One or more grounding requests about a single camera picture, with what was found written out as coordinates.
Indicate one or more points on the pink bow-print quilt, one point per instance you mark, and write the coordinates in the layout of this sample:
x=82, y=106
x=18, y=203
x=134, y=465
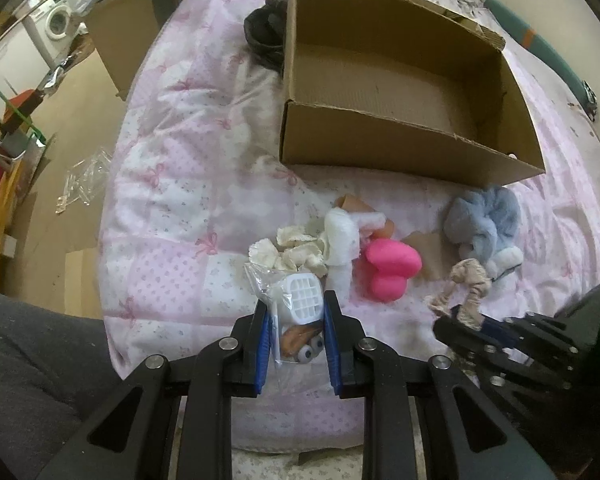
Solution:
x=196, y=180

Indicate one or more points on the clear plastic wrapper on floor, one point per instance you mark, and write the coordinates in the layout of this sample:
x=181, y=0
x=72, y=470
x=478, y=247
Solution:
x=85, y=180

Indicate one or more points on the dark grey striped garment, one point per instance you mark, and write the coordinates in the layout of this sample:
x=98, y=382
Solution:
x=265, y=30

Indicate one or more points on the cream fabric piece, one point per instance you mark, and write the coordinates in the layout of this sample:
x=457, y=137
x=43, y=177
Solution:
x=293, y=250

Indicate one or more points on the teal headboard cushion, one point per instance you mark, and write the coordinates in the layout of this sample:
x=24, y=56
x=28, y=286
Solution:
x=523, y=33

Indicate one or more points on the pink foam heart toy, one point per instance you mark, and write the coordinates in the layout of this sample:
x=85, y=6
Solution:
x=394, y=263

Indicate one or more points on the white washing machine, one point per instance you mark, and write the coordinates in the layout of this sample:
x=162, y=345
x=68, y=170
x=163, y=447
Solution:
x=48, y=20

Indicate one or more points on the orange-brown cylinder toy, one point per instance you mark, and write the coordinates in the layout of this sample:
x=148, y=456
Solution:
x=354, y=205

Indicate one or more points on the light blue fluffy scrunchie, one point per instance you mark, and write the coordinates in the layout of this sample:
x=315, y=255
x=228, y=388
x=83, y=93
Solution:
x=483, y=224

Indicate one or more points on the white mesh item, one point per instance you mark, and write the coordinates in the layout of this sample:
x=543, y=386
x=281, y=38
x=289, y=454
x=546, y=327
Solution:
x=292, y=298

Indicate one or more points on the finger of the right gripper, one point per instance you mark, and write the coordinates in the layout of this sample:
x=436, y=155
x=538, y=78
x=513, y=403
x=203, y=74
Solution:
x=474, y=339

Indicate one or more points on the brown toy with eyes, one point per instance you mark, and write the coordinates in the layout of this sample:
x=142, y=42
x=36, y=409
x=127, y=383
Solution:
x=302, y=343

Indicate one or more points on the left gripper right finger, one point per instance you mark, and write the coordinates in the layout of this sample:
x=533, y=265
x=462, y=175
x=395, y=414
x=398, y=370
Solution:
x=341, y=336

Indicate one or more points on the flat cardboard sheet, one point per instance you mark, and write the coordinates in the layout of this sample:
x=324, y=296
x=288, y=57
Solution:
x=122, y=32

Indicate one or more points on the open cardboard box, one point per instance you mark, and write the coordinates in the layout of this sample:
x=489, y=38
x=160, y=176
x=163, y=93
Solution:
x=405, y=86

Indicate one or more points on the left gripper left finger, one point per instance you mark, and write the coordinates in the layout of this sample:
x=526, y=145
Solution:
x=249, y=368

